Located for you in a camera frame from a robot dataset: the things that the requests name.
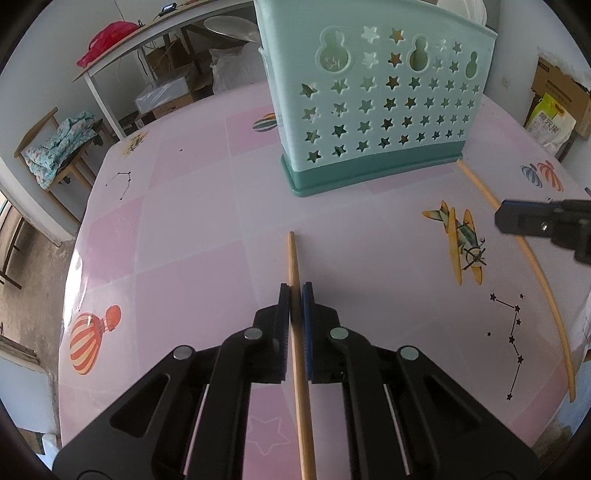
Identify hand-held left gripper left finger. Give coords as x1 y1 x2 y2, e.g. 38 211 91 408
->
53 283 291 480

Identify brown cardboard box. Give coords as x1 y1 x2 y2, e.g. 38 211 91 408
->
144 46 200 85

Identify white flat box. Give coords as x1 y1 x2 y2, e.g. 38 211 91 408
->
135 76 195 112

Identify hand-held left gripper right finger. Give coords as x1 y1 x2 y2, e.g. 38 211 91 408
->
302 282 540 480

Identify steel basin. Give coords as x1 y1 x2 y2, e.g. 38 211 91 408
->
203 15 262 45

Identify mint green plastic utensil holder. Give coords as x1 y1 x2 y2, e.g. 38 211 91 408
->
255 0 498 198

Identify white plastic bag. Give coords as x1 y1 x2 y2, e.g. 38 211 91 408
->
210 44 269 99

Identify tapered wooden chopstick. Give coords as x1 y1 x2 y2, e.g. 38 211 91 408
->
287 231 319 480
456 159 577 404

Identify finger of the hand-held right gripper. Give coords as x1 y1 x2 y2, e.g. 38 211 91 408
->
494 198 591 266

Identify large cardboard box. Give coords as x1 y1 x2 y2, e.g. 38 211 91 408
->
531 56 591 140

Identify yellow green sack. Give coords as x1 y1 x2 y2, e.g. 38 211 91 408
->
523 92 579 156

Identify red bag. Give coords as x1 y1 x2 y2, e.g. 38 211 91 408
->
76 21 140 68

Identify white side table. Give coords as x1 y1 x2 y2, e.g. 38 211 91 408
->
73 0 260 140

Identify floral cloth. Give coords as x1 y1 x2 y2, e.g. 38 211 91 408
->
23 111 105 190

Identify wooden chair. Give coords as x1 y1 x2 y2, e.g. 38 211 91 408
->
14 107 117 223

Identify cushioned bench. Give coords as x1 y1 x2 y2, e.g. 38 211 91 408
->
0 193 29 290

